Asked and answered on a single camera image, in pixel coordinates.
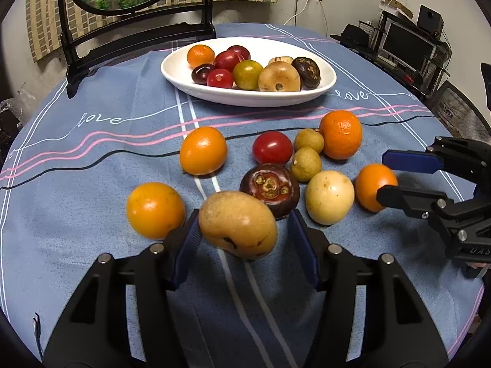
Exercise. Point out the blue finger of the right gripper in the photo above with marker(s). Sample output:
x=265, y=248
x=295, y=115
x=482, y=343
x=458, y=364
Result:
x=413, y=202
x=412, y=161

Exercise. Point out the longan fruit back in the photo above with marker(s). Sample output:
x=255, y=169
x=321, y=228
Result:
x=309, y=138

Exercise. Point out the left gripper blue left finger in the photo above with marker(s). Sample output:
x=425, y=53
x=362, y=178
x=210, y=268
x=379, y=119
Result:
x=184, y=245

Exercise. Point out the black speaker box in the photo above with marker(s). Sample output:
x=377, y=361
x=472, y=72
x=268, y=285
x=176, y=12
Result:
x=430, y=21

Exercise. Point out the striped beige melon fruit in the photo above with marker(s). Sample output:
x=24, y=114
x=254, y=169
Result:
x=285, y=59

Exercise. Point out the beige round fruit with hole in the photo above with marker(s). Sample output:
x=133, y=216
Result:
x=279, y=77

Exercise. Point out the beige potato shaped fruit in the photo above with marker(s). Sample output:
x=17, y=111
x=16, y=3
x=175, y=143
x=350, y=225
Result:
x=239, y=224

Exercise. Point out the orange kumquat back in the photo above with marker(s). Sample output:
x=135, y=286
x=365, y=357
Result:
x=155, y=209

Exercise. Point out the white oval plate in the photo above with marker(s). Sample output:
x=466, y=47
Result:
x=176, y=70

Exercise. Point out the large orange mandarin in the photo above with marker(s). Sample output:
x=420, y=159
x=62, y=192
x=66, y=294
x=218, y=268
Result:
x=200, y=54

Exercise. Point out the small dark red plum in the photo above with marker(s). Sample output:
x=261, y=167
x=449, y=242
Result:
x=200, y=73

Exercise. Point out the longan fruit front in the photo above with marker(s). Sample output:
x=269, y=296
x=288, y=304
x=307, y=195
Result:
x=305, y=164

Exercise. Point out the large red plum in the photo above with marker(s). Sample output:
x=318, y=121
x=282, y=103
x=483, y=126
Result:
x=227, y=60

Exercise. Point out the pale cream round fruit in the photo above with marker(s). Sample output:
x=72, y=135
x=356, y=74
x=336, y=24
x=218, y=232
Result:
x=329, y=196

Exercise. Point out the blue striped tablecloth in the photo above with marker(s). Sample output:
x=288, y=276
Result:
x=69, y=172

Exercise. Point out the small orange tangerine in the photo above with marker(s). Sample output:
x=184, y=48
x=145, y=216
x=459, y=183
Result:
x=370, y=179

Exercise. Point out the black hat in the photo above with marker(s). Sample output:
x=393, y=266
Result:
x=353, y=37

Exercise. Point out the longan fruit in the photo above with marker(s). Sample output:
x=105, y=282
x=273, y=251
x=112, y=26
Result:
x=309, y=138
x=305, y=164

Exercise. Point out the dark brown mangosteen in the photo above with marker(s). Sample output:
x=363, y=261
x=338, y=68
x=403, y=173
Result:
x=308, y=71

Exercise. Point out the computer monitor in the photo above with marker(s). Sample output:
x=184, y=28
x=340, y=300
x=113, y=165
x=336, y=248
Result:
x=402, y=45

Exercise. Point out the small red cherry tomato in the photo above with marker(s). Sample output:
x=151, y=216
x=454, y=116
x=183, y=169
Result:
x=220, y=78

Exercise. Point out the red tomato on table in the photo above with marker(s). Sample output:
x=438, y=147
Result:
x=272, y=147

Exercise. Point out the yellow green tomato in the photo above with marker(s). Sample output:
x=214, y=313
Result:
x=246, y=74

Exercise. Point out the operator right hand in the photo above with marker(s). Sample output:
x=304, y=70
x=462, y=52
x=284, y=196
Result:
x=478, y=265

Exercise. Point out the clear plastic bag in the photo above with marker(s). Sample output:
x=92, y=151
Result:
x=17, y=106

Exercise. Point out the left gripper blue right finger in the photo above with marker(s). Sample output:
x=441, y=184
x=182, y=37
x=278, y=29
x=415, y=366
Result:
x=307, y=243

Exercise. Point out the goldfish round screen ornament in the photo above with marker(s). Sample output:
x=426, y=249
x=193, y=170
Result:
x=80, y=67

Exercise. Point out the orange persimmon fruit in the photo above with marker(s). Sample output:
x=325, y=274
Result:
x=203, y=151

